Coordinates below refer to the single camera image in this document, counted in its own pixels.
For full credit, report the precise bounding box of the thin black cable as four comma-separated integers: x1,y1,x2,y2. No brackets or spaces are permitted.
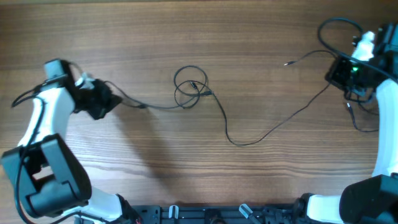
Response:
189,49,338,147
343,90,380,133

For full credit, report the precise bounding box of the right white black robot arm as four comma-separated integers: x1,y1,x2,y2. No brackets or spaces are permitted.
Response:
303,17,397,223

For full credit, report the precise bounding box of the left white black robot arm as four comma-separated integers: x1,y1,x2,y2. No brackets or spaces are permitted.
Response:
1,59,138,223

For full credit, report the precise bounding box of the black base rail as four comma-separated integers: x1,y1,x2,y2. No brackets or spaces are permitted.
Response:
133,204,305,224

